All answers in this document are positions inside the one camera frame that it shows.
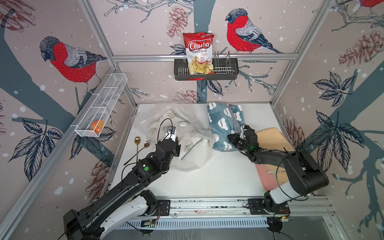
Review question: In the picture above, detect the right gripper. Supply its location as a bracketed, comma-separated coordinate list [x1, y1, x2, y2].
[226, 133, 250, 154]

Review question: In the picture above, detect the teal bear blanket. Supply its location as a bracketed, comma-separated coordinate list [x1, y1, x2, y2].
[207, 102, 245, 152]

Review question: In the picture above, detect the clear plastic vacuum bag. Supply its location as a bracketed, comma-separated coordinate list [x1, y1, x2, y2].
[134, 102, 214, 172]

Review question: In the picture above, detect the white bear print blanket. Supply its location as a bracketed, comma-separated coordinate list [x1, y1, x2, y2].
[143, 108, 211, 159]

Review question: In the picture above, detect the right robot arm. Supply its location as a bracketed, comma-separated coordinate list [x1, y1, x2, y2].
[228, 125, 329, 213]

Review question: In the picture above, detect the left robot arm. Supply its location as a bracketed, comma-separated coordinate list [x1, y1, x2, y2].
[64, 139, 181, 240]

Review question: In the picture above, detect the red Chuba chips bag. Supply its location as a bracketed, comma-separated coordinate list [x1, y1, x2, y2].
[183, 32, 214, 75]

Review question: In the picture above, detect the copper spoon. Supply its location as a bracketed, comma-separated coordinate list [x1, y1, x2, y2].
[124, 141, 151, 166]

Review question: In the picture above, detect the gold spoon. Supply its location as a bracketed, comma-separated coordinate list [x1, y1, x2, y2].
[134, 137, 141, 159]

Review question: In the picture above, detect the beige pink cutting board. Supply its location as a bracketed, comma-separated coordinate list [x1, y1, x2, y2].
[256, 128, 294, 191]

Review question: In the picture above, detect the orange item in basket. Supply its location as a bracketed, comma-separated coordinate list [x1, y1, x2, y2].
[90, 120, 104, 134]

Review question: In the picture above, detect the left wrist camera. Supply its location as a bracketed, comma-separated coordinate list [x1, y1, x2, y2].
[165, 126, 176, 142]

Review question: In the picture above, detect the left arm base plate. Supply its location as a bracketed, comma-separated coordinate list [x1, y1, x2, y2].
[150, 200, 171, 217]

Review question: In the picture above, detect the metal dish rack wire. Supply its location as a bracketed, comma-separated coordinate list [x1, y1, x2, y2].
[212, 50, 232, 75]

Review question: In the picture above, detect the black wall shelf basket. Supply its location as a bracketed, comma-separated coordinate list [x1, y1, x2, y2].
[174, 58, 239, 81]

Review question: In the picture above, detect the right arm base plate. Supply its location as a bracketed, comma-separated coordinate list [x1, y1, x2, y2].
[246, 198, 291, 215]

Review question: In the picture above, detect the white mesh wall basket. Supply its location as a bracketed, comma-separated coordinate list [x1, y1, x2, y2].
[75, 73, 128, 138]

